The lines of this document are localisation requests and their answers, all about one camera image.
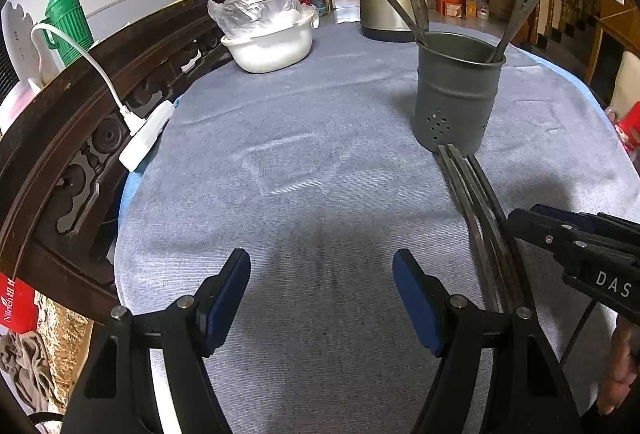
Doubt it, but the clear plastic bag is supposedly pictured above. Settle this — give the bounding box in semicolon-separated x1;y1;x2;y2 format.
207;0;302;38

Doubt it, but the golden patterned cloth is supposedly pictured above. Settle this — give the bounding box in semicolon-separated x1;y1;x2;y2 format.
35;294;97;416

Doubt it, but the thin black cable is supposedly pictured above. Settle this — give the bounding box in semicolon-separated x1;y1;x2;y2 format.
560;301;598;367

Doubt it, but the person's right hand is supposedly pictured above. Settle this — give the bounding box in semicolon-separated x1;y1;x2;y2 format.
597;314;640;415

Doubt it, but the green thermos flask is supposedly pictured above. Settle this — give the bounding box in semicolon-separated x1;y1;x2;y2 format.
45;0;95;71

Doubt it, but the beige crumpled cloth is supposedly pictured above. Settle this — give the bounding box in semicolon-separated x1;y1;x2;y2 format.
0;329;57;411

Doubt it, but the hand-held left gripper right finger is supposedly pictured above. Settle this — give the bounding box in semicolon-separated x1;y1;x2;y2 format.
392;248;583;434

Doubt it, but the beige sofa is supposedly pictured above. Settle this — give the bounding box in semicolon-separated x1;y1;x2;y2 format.
602;49;640;115

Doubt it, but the white power strip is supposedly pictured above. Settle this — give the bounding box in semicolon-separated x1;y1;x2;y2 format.
118;100;175;173

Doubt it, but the red cardboard box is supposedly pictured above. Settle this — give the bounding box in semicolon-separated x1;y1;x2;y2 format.
0;273;39;336

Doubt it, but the red plastic chair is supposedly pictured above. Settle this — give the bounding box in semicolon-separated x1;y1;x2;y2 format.
612;102;640;156

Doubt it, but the grey metal utensil holder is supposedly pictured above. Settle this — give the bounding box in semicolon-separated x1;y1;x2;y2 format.
412;32;507;155

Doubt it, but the grey tablecloth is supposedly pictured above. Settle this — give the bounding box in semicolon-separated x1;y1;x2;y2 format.
114;21;640;434

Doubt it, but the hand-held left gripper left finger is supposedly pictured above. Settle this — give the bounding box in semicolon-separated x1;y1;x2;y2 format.
60;248;251;434

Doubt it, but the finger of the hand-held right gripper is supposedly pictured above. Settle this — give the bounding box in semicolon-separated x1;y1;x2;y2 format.
530;203;640;250
507;208;640;265

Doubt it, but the blue tablecloth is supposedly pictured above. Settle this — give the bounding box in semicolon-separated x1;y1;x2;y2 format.
119;45;601;225

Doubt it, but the white power cable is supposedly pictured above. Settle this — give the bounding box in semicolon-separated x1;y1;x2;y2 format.
30;23;139;131

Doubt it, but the white fan heater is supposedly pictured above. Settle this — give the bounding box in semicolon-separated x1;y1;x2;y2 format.
0;2;49;136

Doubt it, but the white plastic basin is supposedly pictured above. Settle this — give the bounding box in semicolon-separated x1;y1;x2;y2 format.
220;7;321;74

